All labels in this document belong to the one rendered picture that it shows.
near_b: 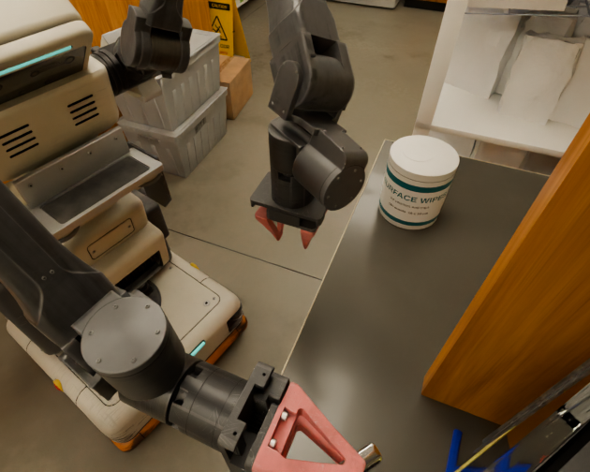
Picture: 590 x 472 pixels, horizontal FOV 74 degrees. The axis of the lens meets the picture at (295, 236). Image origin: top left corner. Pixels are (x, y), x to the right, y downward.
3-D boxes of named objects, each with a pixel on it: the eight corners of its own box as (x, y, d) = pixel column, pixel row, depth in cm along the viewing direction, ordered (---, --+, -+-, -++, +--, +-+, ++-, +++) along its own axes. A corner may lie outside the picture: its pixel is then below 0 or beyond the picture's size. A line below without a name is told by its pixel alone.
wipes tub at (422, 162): (442, 198, 88) (464, 142, 77) (433, 238, 80) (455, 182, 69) (385, 184, 91) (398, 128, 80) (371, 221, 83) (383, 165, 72)
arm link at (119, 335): (140, 300, 41) (69, 366, 37) (95, 230, 32) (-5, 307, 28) (226, 362, 37) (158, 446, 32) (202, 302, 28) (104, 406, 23)
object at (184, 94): (229, 87, 247) (222, 32, 223) (175, 138, 210) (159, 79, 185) (173, 75, 258) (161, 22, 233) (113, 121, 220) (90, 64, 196)
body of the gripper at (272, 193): (319, 229, 51) (322, 187, 45) (249, 209, 53) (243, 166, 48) (335, 199, 55) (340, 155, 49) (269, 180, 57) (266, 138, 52)
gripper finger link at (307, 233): (312, 267, 57) (315, 223, 50) (268, 252, 59) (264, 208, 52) (328, 234, 61) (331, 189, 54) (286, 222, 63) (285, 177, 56)
